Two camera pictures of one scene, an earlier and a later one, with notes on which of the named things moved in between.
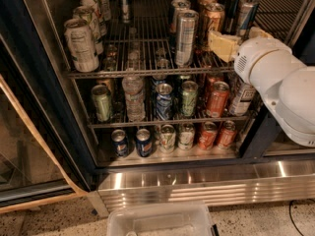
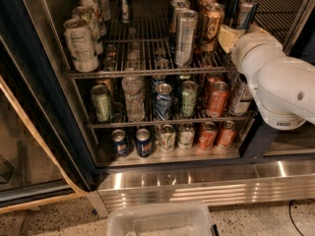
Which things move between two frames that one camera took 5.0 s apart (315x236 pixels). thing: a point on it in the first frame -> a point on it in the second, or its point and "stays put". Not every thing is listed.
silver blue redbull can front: (248, 9) stays put
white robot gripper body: (255, 53) stays put
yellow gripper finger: (223, 46) -> (228, 34)
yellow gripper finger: (256, 32) stays put
